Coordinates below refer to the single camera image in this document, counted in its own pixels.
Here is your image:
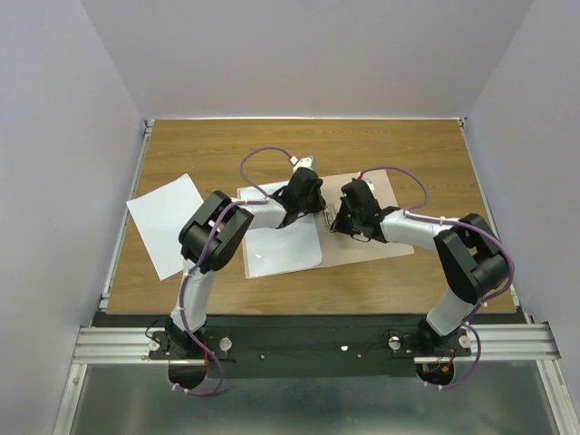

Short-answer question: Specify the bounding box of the metal folder clip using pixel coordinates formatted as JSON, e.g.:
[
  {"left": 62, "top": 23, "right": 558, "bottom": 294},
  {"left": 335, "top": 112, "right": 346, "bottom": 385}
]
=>
[{"left": 324, "top": 203, "right": 338, "bottom": 233}]

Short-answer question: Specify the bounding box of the beige file folder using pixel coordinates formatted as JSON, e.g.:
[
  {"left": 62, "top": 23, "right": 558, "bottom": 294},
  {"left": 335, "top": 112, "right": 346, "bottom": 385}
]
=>
[{"left": 237, "top": 169, "right": 415, "bottom": 280}]

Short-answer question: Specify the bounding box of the white paper sheet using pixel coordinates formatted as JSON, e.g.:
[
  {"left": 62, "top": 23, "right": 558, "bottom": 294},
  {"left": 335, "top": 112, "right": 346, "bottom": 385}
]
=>
[
  {"left": 238, "top": 187, "right": 323, "bottom": 279},
  {"left": 127, "top": 174, "right": 203, "bottom": 281}
]

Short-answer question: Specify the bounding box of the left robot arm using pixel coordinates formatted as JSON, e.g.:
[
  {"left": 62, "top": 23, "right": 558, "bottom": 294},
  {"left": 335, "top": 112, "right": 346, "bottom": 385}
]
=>
[{"left": 164, "top": 167, "right": 325, "bottom": 358}]

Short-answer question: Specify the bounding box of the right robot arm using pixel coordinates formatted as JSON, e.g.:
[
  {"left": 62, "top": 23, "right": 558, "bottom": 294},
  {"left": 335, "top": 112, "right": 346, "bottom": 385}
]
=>
[{"left": 332, "top": 179, "right": 515, "bottom": 355}]

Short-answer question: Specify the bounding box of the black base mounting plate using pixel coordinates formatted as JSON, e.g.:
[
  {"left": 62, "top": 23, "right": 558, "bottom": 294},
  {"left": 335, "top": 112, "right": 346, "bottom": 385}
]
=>
[{"left": 149, "top": 314, "right": 473, "bottom": 379}]

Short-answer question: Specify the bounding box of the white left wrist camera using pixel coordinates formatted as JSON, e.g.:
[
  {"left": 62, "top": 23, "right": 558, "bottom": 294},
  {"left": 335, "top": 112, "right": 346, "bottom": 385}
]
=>
[{"left": 289, "top": 156, "right": 315, "bottom": 172}]

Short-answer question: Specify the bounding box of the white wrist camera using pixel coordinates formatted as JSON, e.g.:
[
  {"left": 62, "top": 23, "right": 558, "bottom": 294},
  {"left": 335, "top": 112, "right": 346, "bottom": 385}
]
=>
[
  {"left": 289, "top": 156, "right": 315, "bottom": 172},
  {"left": 362, "top": 179, "right": 374, "bottom": 191}
]

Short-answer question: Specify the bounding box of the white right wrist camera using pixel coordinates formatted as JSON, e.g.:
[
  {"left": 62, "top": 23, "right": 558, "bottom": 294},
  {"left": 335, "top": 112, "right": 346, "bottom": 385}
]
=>
[{"left": 362, "top": 179, "right": 374, "bottom": 191}]

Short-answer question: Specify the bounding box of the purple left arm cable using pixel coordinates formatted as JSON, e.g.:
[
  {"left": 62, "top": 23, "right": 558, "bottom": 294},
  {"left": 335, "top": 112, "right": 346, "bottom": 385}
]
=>
[{"left": 169, "top": 145, "right": 298, "bottom": 398}]

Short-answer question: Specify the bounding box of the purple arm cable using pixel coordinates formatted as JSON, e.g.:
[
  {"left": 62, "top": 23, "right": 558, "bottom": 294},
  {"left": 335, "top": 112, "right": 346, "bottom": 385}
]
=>
[
  {"left": 355, "top": 166, "right": 516, "bottom": 392},
  {"left": 169, "top": 145, "right": 298, "bottom": 398}
]

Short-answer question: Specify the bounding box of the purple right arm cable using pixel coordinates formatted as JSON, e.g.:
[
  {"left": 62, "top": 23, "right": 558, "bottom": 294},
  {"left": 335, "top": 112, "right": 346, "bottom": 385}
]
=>
[{"left": 355, "top": 166, "right": 516, "bottom": 392}]

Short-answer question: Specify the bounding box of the right aluminium frame rail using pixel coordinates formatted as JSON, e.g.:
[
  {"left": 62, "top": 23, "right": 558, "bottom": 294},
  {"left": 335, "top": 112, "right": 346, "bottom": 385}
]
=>
[{"left": 404, "top": 324, "right": 561, "bottom": 363}]

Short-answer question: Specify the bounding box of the aluminium frame rail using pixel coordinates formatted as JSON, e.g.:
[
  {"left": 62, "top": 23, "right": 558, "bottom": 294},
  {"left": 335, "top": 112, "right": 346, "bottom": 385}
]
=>
[
  {"left": 404, "top": 324, "right": 561, "bottom": 363},
  {"left": 72, "top": 327, "right": 205, "bottom": 366}
]

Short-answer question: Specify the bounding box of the left aluminium frame rail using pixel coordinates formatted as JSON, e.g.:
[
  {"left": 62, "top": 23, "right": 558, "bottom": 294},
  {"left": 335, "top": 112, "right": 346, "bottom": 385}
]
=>
[{"left": 72, "top": 327, "right": 205, "bottom": 366}]

